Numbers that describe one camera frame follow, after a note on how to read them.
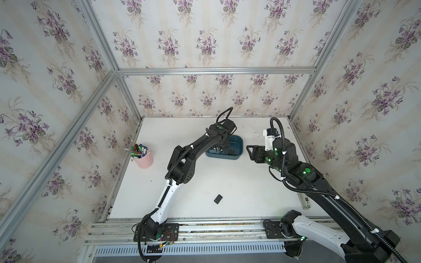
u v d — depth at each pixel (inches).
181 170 23.4
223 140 29.5
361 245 14.9
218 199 32.8
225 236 28.7
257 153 24.2
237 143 41.0
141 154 35.6
